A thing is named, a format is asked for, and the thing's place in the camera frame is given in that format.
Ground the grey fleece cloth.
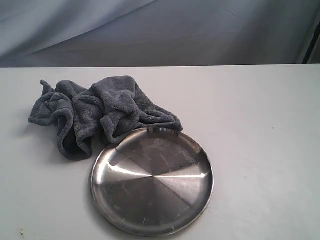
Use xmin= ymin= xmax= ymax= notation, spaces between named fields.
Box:
xmin=28 ymin=75 xmax=183 ymax=161

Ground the round stainless steel plate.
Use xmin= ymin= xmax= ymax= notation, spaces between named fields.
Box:
xmin=89 ymin=127 xmax=215 ymax=237

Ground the grey backdrop cloth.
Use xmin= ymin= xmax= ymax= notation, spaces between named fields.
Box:
xmin=0 ymin=0 xmax=320 ymax=68

